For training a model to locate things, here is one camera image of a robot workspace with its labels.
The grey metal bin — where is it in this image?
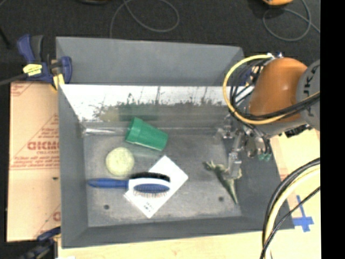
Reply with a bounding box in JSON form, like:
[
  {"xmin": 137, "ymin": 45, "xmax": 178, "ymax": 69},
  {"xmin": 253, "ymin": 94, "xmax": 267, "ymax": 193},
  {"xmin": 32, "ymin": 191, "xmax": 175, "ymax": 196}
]
[{"xmin": 55, "ymin": 36, "xmax": 295, "ymax": 248}]

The green toy dinosaur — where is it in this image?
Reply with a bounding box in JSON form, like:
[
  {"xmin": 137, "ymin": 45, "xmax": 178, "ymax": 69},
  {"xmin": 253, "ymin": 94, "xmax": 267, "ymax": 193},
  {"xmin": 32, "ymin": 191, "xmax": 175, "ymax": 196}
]
[{"xmin": 202, "ymin": 159, "xmax": 240, "ymax": 206}]

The brown cardboard board, red print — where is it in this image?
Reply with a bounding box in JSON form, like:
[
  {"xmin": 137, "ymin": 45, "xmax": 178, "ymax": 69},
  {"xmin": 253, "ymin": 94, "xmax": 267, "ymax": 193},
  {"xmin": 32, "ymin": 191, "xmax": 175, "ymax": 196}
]
[{"xmin": 5, "ymin": 80, "xmax": 302, "ymax": 242}]

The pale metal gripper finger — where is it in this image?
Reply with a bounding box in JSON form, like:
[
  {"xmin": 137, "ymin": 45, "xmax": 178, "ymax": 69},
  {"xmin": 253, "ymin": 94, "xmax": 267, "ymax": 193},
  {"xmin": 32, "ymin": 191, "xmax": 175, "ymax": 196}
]
[
  {"xmin": 227, "ymin": 160, "xmax": 236, "ymax": 180},
  {"xmin": 234, "ymin": 159, "xmax": 243, "ymax": 181}
]

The blue and white brush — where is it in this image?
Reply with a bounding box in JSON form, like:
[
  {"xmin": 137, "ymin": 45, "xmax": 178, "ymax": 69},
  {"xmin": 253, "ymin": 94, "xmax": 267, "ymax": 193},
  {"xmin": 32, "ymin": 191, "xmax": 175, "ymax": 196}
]
[{"xmin": 87, "ymin": 172, "xmax": 172, "ymax": 199}]

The black cylinder on white bracket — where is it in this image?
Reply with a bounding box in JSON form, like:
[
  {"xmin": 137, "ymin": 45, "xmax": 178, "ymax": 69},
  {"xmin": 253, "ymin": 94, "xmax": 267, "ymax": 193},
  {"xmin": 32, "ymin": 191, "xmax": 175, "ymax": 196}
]
[{"xmin": 279, "ymin": 124, "xmax": 313, "ymax": 138}]

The white flat card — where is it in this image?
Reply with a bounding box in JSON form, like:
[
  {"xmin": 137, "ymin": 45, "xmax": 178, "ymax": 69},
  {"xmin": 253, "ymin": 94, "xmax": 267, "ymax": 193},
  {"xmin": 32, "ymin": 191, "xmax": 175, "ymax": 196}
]
[{"xmin": 123, "ymin": 155, "xmax": 189, "ymax": 219}]

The green plastic cup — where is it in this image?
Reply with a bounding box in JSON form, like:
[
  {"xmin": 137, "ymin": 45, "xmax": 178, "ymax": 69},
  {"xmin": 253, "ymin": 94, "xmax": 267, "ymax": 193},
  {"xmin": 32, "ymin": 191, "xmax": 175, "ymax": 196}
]
[{"xmin": 125, "ymin": 117, "xmax": 169, "ymax": 152}]

